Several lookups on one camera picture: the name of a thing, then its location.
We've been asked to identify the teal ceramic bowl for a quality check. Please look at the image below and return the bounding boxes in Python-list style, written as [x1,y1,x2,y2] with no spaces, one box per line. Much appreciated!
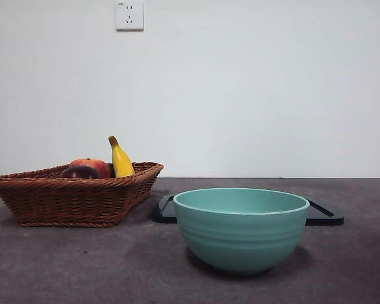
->
[173,187,310,276]

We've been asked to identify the dark red plum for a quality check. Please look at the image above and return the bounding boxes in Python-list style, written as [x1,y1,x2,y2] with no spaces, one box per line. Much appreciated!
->
[60,165,101,180]

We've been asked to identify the white wall socket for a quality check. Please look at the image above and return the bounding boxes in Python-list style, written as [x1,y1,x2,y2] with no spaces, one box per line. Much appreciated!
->
[115,1,144,32]

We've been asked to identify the brown wicker basket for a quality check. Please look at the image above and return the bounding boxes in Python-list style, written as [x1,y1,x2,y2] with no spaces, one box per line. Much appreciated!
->
[0,161,165,228]

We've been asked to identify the red orange peach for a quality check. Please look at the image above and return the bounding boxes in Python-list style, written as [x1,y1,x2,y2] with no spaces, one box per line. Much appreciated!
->
[69,158,111,179]

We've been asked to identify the black rectangular tray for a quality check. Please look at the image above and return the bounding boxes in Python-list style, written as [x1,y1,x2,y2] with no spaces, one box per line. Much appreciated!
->
[151,194,345,226]

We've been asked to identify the yellow banana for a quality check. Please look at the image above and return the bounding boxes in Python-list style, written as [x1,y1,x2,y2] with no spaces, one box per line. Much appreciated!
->
[108,136,136,178]

